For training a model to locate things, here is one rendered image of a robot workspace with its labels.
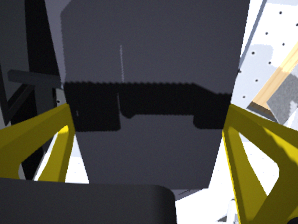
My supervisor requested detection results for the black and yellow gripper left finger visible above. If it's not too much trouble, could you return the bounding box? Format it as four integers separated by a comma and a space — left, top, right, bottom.
0, 103, 75, 182

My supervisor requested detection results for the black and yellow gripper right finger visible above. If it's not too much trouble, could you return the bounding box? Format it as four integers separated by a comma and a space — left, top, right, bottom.
222, 103, 298, 224

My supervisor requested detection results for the white multi-well plate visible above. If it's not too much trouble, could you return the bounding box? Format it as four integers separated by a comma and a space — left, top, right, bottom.
241, 0, 262, 55

